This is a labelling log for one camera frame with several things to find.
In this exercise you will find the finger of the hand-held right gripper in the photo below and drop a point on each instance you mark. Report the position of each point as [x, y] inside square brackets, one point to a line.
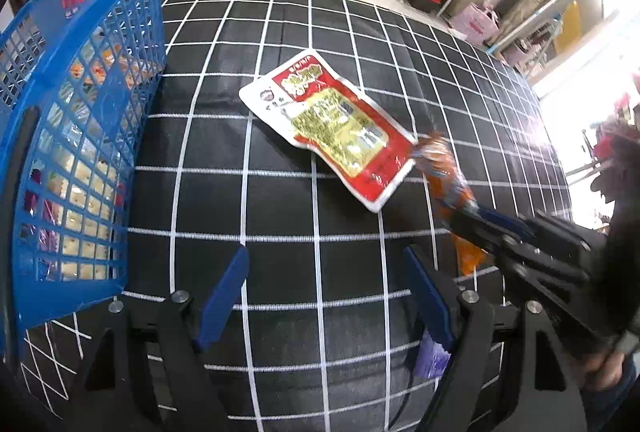
[480, 234]
[507, 222]

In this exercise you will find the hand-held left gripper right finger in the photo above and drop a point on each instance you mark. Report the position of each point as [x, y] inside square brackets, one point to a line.
[430, 307]

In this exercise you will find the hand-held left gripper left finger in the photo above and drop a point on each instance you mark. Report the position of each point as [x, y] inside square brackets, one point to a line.
[225, 297]

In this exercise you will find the purple snack packet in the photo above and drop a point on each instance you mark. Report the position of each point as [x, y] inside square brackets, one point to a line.
[430, 358]

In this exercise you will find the orange printed snack packet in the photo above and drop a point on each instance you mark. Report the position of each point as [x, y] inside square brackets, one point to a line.
[442, 167]

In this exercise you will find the pale snack packet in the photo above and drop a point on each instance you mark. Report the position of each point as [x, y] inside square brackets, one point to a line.
[82, 197]

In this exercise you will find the red and white snack pouch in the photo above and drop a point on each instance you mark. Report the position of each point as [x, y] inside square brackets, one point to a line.
[330, 127]

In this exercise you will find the magenta snack packet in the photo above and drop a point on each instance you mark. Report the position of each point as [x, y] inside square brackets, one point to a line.
[42, 219]

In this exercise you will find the blue plastic basket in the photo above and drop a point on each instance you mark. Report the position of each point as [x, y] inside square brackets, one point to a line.
[75, 137]

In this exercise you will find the orange cookie packet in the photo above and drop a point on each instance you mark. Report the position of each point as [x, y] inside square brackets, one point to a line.
[102, 72]

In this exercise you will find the person's right hand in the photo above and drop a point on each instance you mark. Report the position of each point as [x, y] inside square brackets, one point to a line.
[605, 369]

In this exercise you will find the black checked tablecloth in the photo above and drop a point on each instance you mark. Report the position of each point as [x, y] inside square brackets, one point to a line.
[310, 222]

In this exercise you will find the pink gift bag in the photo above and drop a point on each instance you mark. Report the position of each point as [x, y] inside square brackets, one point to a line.
[475, 23]

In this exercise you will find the yellow board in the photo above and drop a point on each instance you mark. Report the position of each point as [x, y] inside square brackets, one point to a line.
[570, 28]

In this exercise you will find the blue mop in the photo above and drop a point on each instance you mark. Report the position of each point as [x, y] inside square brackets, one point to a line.
[535, 17]

